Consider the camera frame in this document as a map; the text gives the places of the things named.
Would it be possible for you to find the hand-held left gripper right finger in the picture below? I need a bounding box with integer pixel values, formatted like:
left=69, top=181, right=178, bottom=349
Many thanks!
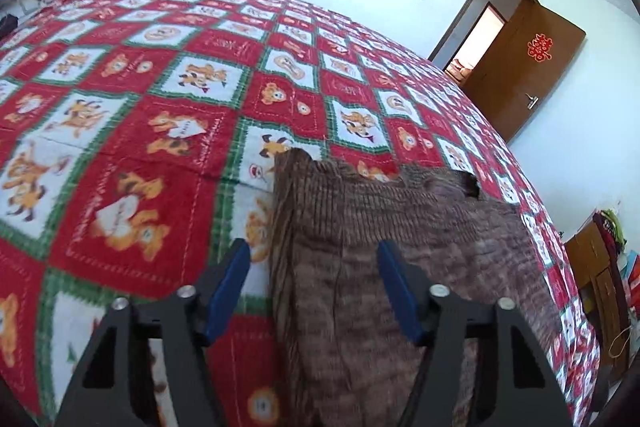
left=376, top=240, right=573, bottom=427

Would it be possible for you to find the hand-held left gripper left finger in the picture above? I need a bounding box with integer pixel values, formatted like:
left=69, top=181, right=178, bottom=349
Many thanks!
left=57, top=238, right=252, bottom=427

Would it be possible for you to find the brown knitted sweater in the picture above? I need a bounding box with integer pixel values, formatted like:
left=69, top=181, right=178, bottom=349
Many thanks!
left=270, top=148, right=563, bottom=427

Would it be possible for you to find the red printed bedspread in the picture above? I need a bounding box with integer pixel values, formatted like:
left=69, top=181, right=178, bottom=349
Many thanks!
left=0, top=0, right=601, bottom=427

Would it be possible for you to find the wooden cabinet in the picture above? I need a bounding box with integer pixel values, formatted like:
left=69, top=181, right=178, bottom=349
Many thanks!
left=564, top=213, right=633, bottom=383

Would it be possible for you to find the colourful cloth pile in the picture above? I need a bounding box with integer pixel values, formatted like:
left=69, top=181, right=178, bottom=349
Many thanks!
left=592, top=207, right=629, bottom=254

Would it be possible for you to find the brown wooden door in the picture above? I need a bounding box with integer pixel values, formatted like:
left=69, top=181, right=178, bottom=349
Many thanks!
left=462, top=0, right=586, bottom=144

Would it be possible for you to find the red paper door decoration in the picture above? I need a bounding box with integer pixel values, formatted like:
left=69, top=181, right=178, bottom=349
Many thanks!
left=527, top=34, right=551, bottom=62

